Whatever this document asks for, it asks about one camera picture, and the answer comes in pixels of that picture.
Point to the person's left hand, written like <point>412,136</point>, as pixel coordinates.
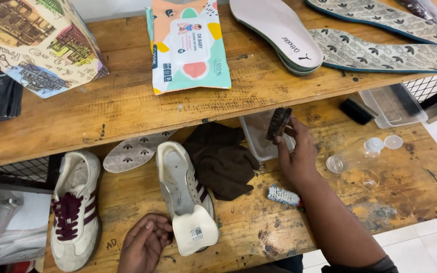
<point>139,246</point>

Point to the person's right hand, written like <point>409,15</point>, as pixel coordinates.
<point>300,159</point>

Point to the person's left fingers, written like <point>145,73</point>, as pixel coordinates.
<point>159,229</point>

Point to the white sneaker without laces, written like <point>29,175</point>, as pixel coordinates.
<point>182,182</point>

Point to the dark bristle shoe brush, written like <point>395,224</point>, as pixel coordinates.
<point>278,123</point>

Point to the patterned grey insole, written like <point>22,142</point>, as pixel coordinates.
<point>377,19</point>
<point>381,53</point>
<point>135,151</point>

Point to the white sneaker with maroon laces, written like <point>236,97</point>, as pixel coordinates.
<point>75,212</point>

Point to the brown cloth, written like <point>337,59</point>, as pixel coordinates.
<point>218,163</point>

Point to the person's dark trousers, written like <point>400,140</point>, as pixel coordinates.
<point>279,264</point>

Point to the blue white bristle toothbrush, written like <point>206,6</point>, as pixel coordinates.
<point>283,195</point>

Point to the clear plastic container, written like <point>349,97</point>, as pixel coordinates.
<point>393,106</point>
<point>256,136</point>

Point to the white fabric bag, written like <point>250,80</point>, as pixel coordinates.
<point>10,223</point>

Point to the colourful wet wipes packet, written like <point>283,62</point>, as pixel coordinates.
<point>188,49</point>

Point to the clear plastic bottle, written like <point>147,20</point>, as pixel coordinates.
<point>351,156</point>

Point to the person's dark sleeve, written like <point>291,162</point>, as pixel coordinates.
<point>362,266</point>

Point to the green edged insole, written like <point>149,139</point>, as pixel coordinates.
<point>298,71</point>

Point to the printed paper bag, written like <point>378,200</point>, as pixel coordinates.
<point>40,41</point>

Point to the black brush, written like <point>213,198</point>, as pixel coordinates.
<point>357,110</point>

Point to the white insole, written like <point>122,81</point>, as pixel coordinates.
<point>279,32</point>

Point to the clear bottle cap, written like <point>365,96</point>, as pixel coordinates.
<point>393,141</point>

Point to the clear plastic wrapped package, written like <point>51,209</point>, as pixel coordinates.
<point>427,11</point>

